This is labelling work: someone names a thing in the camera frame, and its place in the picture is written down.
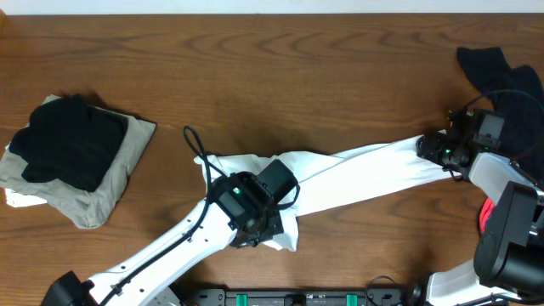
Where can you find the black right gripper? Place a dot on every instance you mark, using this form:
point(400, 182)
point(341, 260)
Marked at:
point(427, 147)

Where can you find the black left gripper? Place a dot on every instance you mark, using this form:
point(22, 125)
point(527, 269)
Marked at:
point(258, 227)

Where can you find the white printed t-shirt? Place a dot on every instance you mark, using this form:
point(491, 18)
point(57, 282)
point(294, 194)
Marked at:
point(344, 178)

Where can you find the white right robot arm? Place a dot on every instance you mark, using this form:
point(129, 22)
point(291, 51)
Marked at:
point(507, 266)

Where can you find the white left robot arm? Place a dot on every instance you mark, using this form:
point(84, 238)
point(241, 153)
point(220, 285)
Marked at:
point(241, 210)

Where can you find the grey red-trimmed garment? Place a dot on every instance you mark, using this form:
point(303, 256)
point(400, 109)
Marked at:
point(484, 214)

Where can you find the black garment at right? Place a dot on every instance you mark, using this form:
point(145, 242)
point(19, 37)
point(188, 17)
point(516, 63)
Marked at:
point(517, 93)

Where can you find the folded beige garment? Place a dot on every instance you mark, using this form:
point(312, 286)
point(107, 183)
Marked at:
point(89, 210)

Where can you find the folded black garment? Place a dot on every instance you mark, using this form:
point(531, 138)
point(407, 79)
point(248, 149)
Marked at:
point(69, 140)

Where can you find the folded white garment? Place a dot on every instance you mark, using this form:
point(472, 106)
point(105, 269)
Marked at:
point(12, 167)

